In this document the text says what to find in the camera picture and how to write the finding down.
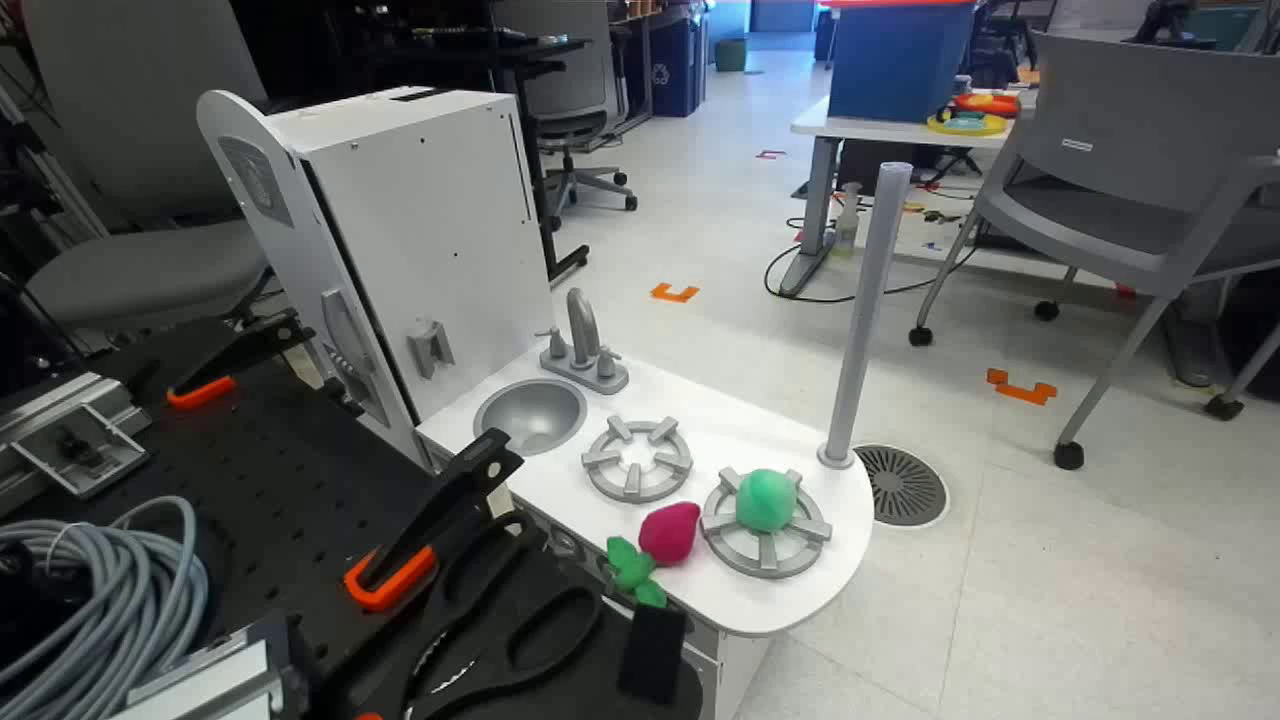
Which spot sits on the gray toy stove burner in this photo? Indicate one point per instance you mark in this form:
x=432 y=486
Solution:
x=636 y=462
x=784 y=546

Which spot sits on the green toy ball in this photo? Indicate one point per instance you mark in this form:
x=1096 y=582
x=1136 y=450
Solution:
x=764 y=501

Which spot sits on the gray kitchen side hook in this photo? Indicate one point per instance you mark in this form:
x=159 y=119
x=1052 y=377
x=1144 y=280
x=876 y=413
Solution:
x=431 y=348

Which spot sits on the round metal floor drain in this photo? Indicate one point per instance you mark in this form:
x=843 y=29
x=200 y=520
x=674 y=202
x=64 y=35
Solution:
x=904 y=486

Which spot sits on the aluminium rail bracket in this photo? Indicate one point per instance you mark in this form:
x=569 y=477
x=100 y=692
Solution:
x=73 y=445

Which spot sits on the gray faucet base with knobs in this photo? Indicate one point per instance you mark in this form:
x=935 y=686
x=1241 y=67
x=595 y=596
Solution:
x=601 y=372

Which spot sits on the pink toy fruit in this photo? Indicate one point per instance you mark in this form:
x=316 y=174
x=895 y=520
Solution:
x=670 y=534

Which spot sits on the black rectangular block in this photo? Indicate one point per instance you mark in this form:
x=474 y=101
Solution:
x=653 y=657

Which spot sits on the white table gray legs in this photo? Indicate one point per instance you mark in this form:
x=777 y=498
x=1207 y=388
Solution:
x=865 y=131

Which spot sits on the black office chair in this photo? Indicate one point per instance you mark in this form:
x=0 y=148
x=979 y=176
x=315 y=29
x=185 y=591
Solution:
x=583 y=135

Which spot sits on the gray toy kitchen pole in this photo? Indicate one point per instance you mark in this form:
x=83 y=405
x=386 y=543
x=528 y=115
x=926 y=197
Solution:
x=865 y=294

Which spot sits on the green toy leaf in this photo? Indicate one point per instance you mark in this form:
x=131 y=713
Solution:
x=634 y=565

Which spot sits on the blue storage bin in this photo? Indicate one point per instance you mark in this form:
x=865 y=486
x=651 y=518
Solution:
x=901 y=61

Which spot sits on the gray toy faucet spout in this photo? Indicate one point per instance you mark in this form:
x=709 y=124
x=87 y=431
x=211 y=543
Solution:
x=583 y=321

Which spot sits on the blue recycling bin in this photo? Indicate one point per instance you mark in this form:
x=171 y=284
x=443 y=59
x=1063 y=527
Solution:
x=678 y=67

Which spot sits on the gray toy sink basin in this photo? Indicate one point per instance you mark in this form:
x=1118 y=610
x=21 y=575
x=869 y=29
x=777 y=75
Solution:
x=528 y=413

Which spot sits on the colorful toys pile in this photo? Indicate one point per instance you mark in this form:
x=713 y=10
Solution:
x=975 y=119

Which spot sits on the large gray padded chair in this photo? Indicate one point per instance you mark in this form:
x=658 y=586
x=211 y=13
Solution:
x=145 y=275

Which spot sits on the gray plastic chair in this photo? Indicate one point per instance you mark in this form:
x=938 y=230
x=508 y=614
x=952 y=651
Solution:
x=1135 y=144

